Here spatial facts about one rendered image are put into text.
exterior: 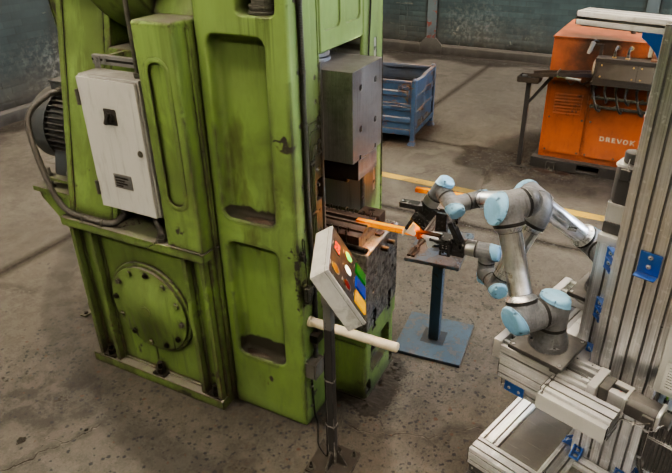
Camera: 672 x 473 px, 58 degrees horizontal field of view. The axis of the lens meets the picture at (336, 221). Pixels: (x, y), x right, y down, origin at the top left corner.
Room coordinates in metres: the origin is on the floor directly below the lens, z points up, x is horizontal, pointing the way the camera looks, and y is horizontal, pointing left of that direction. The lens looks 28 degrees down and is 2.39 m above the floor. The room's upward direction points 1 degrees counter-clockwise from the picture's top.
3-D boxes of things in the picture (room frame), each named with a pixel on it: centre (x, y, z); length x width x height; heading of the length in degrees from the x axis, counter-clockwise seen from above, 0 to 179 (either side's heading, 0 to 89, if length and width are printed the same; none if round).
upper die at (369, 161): (2.67, 0.03, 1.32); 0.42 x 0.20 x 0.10; 62
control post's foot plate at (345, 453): (2.04, 0.04, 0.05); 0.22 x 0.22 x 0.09; 62
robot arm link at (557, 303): (1.89, -0.82, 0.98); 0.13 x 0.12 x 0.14; 112
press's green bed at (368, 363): (2.72, 0.02, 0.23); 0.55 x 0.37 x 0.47; 62
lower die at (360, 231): (2.67, 0.03, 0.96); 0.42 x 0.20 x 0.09; 62
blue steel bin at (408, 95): (6.77, -0.48, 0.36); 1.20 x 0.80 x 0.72; 65
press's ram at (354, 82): (2.70, 0.01, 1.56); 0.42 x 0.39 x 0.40; 62
